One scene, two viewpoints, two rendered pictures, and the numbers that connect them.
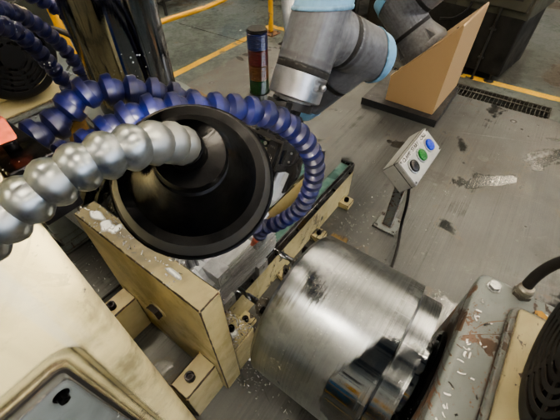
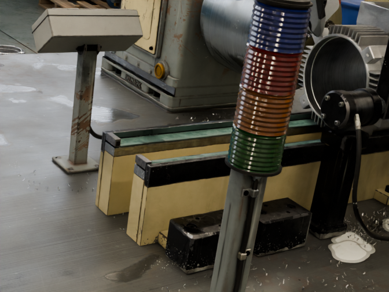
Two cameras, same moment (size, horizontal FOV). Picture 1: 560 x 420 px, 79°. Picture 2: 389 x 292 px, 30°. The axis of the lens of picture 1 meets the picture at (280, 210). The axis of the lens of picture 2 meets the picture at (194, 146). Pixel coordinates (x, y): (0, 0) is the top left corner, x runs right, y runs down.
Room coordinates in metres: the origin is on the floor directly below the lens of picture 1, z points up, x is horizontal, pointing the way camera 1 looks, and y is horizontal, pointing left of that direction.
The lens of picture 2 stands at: (1.76, 0.20, 1.33)
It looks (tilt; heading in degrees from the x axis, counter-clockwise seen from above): 21 degrees down; 196
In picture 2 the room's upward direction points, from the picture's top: 9 degrees clockwise
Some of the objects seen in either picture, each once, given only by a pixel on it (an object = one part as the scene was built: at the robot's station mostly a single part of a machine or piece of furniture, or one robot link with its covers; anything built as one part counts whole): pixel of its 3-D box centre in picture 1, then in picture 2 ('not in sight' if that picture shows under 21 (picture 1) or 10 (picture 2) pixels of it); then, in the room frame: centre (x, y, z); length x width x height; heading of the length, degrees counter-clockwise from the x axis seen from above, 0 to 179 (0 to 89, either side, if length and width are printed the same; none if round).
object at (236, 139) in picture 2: (259, 84); (256, 146); (1.02, 0.07, 1.05); 0.06 x 0.06 x 0.04
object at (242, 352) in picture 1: (233, 339); not in sight; (0.28, 0.10, 0.86); 0.07 x 0.06 x 0.12; 54
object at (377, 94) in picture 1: (410, 96); not in sight; (1.39, -0.58, 0.82); 0.32 x 0.32 x 0.03; 55
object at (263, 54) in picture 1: (257, 55); (271, 67); (1.02, 0.07, 1.14); 0.06 x 0.06 x 0.04
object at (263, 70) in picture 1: (258, 70); (263, 107); (1.02, 0.07, 1.10); 0.06 x 0.06 x 0.04
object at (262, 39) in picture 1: (257, 39); (279, 25); (1.02, 0.07, 1.19); 0.06 x 0.06 x 0.04
